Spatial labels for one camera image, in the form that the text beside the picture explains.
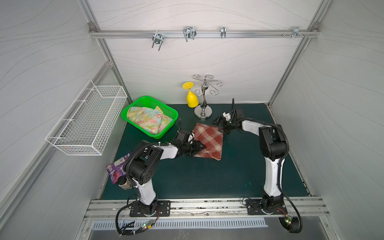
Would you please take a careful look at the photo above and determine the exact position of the metal bracket right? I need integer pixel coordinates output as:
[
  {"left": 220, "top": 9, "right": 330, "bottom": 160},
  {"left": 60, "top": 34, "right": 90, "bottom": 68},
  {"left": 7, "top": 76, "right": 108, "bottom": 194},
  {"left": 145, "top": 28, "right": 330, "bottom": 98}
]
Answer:
[{"left": 282, "top": 27, "right": 309, "bottom": 39}]

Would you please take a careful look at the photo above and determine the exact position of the metal u-bolt clamp middle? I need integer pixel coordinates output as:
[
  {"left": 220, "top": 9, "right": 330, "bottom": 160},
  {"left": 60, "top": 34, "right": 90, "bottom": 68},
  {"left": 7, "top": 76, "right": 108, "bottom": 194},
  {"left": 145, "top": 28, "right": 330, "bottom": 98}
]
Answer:
[{"left": 183, "top": 26, "right": 197, "bottom": 42}]

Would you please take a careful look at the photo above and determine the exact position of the aluminium crossbar rail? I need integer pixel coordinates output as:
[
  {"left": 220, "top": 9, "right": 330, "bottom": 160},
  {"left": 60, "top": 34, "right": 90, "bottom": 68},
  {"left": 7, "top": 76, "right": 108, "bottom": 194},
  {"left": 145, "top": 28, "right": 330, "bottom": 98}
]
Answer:
[{"left": 90, "top": 29, "right": 321, "bottom": 39}]

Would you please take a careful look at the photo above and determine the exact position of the purple snack packet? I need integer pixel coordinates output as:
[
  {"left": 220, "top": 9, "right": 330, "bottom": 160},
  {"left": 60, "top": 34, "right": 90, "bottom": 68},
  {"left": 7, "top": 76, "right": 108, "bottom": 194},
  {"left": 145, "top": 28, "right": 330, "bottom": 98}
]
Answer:
[{"left": 106, "top": 153, "right": 131, "bottom": 184}]

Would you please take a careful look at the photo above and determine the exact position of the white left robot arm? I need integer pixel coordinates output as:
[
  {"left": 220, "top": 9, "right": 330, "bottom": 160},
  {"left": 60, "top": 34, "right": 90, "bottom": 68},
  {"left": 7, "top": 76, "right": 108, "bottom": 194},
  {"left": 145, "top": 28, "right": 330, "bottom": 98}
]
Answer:
[{"left": 124, "top": 140, "right": 206, "bottom": 207}]

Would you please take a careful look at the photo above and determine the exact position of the chrome cup holder stand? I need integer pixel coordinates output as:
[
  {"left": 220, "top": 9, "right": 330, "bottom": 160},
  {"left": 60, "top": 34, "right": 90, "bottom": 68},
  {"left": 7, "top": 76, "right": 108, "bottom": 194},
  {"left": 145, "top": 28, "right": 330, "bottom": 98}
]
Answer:
[{"left": 192, "top": 75, "right": 223, "bottom": 120}]

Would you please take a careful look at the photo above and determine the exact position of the white wire basket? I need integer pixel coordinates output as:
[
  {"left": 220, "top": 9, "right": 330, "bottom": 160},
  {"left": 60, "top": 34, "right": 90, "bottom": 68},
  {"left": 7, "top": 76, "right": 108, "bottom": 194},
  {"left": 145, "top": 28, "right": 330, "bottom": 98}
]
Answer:
[{"left": 46, "top": 80, "right": 127, "bottom": 156}]

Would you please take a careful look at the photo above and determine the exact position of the metal hook clamp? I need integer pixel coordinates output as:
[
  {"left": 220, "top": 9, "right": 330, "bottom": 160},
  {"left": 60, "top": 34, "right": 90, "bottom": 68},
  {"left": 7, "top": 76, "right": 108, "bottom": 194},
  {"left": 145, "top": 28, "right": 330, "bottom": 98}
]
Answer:
[{"left": 221, "top": 27, "right": 227, "bottom": 39}]

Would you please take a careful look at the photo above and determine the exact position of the red plaid skirt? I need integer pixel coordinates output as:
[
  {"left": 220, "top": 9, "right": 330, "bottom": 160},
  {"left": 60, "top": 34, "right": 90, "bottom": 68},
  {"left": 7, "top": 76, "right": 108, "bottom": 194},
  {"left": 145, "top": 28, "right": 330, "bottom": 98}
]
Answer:
[{"left": 193, "top": 123, "right": 224, "bottom": 161}]

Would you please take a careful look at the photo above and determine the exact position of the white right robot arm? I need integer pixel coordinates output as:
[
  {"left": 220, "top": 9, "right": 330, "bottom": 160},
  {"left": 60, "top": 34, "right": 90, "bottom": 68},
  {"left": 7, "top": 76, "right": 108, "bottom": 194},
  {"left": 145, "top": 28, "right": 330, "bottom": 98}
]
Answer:
[{"left": 213, "top": 116, "right": 289, "bottom": 215}]

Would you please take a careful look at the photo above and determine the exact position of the metal u-bolt clamp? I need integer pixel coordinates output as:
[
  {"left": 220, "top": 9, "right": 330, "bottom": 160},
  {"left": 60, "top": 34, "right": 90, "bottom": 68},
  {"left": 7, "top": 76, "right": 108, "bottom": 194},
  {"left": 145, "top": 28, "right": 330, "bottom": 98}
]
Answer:
[
  {"left": 183, "top": 26, "right": 197, "bottom": 42},
  {"left": 152, "top": 33, "right": 164, "bottom": 51}
]

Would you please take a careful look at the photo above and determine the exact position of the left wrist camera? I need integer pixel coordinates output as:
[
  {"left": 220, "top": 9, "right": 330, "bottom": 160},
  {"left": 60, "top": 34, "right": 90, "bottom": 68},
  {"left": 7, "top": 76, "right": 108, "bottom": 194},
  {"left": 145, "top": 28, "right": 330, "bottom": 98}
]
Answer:
[{"left": 176, "top": 130, "right": 195, "bottom": 143}]

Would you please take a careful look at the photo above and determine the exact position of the pastel floral skirt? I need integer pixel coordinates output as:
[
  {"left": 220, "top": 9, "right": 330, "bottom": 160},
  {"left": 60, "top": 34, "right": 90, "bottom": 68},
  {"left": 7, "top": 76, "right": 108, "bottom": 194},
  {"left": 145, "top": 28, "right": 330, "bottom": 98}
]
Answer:
[{"left": 127, "top": 106, "right": 174, "bottom": 135}]

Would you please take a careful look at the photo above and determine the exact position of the brown capped bottle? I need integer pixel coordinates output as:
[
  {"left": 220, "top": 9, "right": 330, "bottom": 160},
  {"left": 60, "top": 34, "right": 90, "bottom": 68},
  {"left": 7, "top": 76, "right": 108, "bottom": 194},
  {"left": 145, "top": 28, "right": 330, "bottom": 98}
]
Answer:
[{"left": 117, "top": 176, "right": 133, "bottom": 190}]

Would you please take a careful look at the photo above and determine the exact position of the metal u-bolt clamp left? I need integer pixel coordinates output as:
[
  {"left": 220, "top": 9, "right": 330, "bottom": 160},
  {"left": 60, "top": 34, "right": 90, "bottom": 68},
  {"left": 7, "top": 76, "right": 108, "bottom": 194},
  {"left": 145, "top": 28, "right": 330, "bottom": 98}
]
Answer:
[{"left": 152, "top": 33, "right": 164, "bottom": 51}]

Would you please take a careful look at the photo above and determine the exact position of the yellow plastic goblet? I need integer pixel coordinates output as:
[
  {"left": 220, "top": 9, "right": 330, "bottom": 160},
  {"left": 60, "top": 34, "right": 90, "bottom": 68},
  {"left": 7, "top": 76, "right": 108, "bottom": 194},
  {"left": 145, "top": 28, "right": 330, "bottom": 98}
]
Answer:
[{"left": 182, "top": 82, "right": 199, "bottom": 108}]

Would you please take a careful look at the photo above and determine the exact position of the green plastic basket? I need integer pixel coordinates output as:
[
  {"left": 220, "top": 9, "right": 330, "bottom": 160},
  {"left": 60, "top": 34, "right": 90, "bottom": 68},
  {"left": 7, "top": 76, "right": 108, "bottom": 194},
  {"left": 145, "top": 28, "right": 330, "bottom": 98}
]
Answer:
[{"left": 121, "top": 96, "right": 179, "bottom": 139}]

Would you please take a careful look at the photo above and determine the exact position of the white vent strip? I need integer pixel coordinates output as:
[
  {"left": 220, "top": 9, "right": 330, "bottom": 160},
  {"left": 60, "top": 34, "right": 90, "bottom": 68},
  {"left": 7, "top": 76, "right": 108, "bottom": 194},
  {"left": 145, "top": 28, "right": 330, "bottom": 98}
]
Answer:
[{"left": 92, "top": 217, "right": 268, "bottom": 231}]

